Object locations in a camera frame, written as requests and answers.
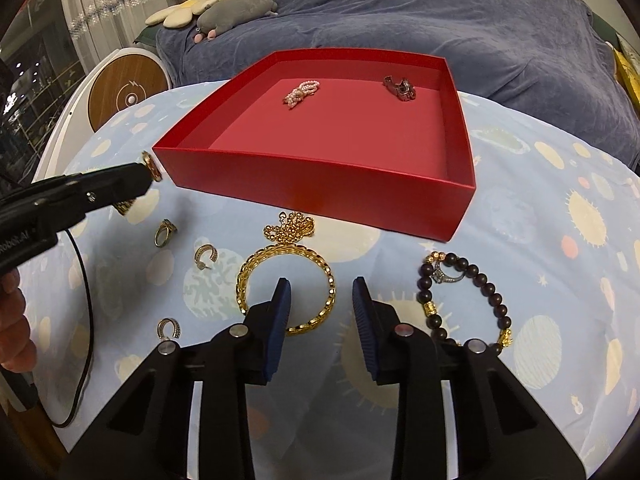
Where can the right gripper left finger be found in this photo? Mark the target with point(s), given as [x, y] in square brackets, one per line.
[267, 324]

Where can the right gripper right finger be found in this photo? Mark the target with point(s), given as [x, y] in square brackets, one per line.
[376, 324]

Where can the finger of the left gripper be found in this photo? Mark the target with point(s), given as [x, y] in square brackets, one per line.
[98, 187]

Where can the gold wrist watch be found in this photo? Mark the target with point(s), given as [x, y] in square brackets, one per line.
[135, 180]

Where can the silver wrist watch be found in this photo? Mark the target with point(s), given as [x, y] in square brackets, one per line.
[403, 89]

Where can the left hand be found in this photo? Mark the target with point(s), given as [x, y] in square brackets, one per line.
[18, 353]

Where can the round wooden white device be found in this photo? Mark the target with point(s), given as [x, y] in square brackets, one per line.
[124, 78]

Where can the blue planet print cloth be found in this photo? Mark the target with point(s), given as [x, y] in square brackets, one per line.
[554, 224]

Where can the white lace curtain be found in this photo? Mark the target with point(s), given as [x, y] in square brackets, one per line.
[99, 27]

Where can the red open box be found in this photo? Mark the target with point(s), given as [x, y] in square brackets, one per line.
[315, 130]

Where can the cream flower cushion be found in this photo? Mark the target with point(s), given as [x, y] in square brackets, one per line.
[179, 15]

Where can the grey plush toy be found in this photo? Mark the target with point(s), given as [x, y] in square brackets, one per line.
[223, 15]

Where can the blue grey bed blanket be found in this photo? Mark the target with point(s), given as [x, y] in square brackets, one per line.
[543, 58]

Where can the gold yellow pillow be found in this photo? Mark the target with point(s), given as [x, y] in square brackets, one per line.
[627, 76]

